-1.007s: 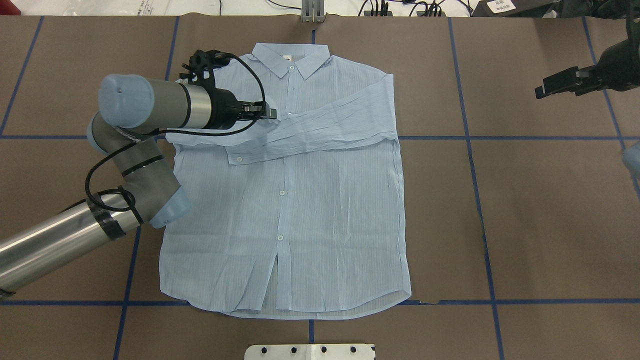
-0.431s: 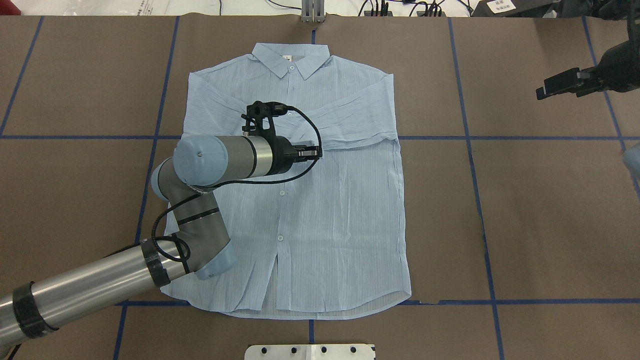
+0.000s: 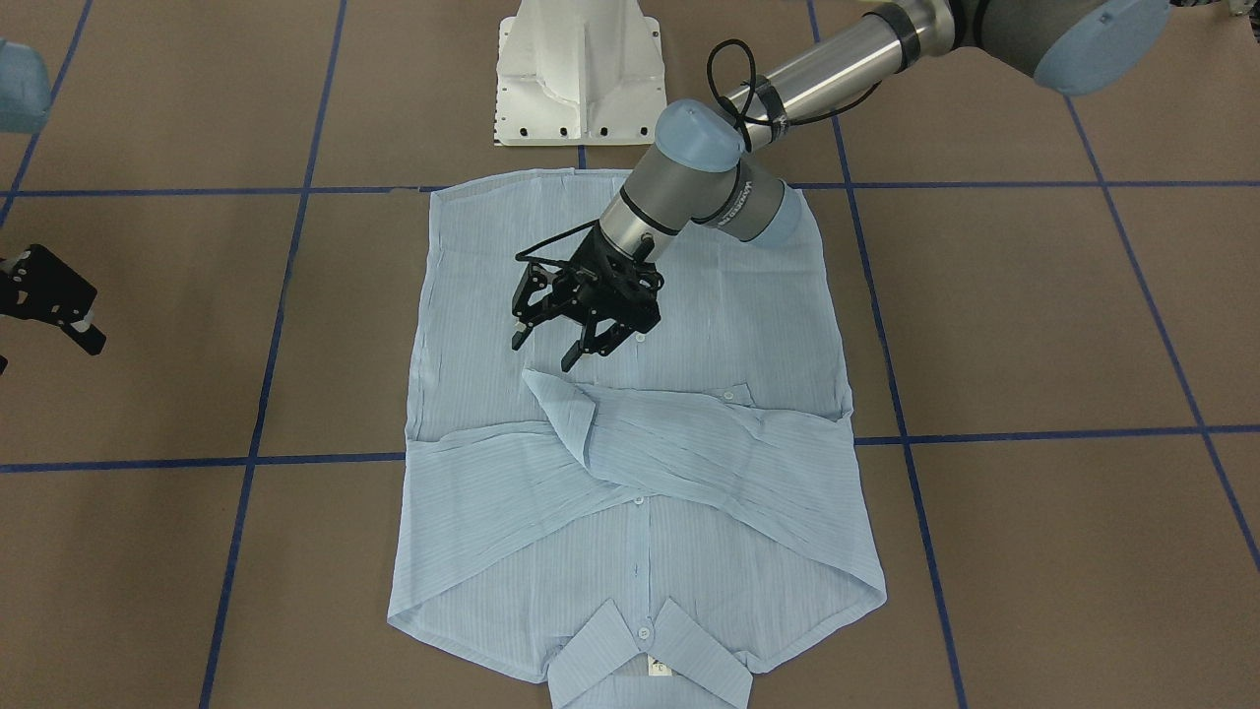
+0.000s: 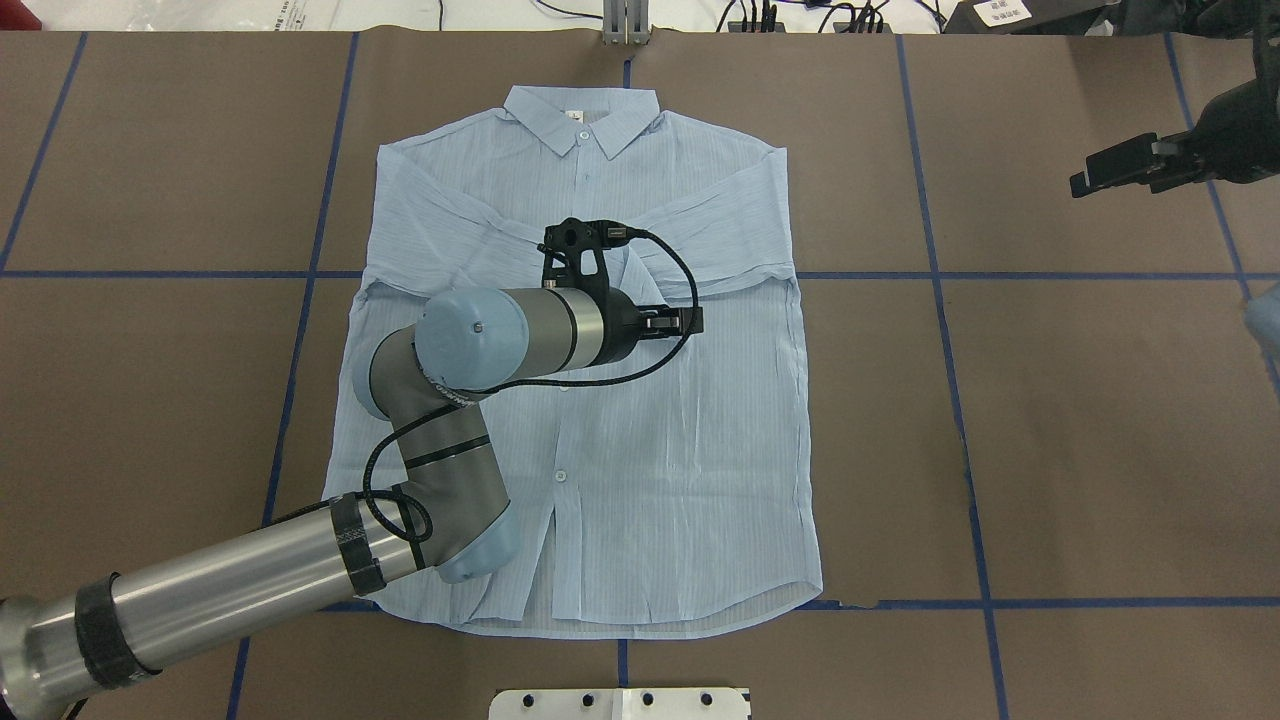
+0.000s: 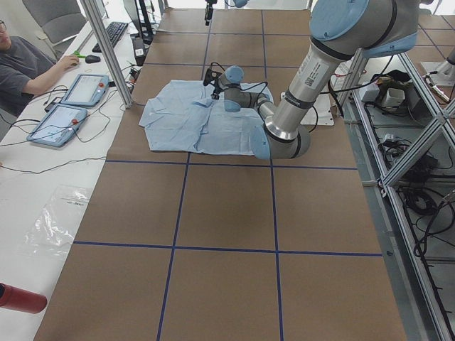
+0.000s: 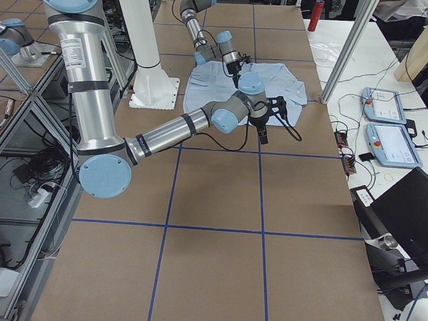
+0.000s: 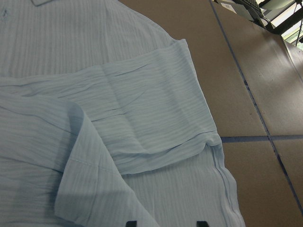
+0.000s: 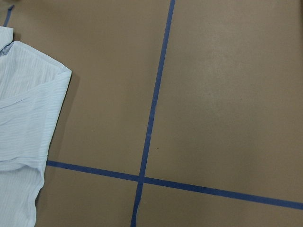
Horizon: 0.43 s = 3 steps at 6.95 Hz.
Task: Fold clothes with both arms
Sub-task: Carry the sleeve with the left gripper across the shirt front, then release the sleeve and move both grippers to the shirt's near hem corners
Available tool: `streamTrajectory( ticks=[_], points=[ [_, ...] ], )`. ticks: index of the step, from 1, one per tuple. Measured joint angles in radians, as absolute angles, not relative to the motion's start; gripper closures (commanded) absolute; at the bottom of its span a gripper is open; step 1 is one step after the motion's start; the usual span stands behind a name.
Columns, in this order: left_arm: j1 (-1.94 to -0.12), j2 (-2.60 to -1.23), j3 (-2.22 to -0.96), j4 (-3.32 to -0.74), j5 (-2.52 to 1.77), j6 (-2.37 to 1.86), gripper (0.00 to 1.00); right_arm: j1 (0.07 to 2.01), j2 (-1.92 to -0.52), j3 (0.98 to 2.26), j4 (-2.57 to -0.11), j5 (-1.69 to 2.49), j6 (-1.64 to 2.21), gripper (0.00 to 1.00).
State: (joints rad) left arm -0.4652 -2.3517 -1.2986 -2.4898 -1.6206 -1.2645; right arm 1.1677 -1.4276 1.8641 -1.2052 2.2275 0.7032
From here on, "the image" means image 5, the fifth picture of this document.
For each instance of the black computer mouse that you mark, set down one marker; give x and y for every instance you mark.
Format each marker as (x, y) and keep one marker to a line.
(90, 59)

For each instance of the aluminium frame post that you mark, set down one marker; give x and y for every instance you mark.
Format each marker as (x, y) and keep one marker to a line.
(94, 17)

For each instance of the seated person grey shirt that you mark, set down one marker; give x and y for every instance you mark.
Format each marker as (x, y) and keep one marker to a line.
(27, 72)

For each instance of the red water bottle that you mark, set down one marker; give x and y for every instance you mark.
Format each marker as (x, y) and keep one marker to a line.
(14, 298)

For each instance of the upper blue teach pendant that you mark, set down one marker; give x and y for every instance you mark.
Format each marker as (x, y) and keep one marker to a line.
(86, 91)

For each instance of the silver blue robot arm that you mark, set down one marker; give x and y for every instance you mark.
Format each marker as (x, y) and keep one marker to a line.
(338, 29)
(237, 4)

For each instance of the clear plastic bag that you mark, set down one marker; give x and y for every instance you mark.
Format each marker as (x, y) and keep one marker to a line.
(54, 230)

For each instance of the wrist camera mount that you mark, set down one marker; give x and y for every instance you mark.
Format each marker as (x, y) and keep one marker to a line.
(211, 76)

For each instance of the brown paper table cover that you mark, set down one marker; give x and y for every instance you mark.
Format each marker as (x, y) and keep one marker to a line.
(182, 246)

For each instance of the black computer keyboard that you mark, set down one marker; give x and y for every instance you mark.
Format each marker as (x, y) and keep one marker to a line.
(115, 30)

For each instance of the aluminium side frame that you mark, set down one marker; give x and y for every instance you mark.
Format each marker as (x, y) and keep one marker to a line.
(404, 134)

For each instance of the blue teach pendant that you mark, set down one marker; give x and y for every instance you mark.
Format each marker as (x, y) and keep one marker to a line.
(58, 126)
(86, 91)

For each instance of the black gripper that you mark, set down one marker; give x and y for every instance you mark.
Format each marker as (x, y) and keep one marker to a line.
(207, 11)
(216, 89)

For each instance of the lower blue teach pendant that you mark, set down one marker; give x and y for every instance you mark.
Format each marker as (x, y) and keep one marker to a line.
(58, 126)

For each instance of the grey office chair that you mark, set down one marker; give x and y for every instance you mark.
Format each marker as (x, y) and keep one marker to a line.
(59, 21)

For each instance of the light blue button shirt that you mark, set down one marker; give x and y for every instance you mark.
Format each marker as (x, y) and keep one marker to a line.
(184, 117)

